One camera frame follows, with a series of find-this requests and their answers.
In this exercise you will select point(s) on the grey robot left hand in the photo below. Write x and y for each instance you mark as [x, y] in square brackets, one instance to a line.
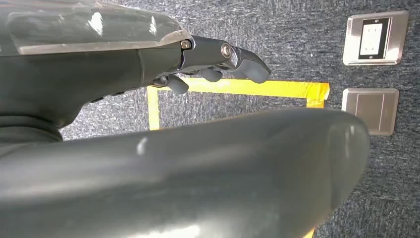
[82, 69]

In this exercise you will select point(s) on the robot left arm ribbed sleeve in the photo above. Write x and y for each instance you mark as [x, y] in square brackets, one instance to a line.
[26, 131]

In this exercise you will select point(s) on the yellow floor tape marking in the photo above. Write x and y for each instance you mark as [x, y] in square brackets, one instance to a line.
[249, 87]

